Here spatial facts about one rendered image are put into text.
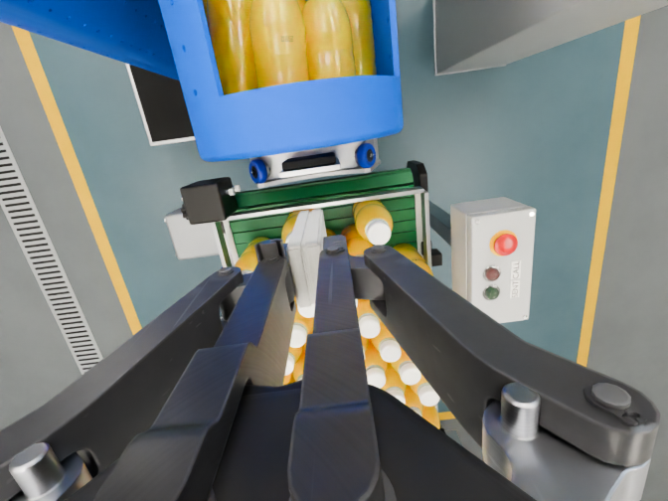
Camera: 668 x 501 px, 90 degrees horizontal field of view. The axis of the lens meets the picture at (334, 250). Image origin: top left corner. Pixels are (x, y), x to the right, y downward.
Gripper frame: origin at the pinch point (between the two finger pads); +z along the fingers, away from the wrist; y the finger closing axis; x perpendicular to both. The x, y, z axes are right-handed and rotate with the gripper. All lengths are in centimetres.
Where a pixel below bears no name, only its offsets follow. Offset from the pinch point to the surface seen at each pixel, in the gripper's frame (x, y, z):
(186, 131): 14, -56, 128
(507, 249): -15.3, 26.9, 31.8
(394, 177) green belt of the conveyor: -5, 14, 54
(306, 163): 1.4, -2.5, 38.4
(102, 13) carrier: 34, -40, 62
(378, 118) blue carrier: 6.3, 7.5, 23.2
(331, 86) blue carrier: 10.0, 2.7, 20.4
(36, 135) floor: 22, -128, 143
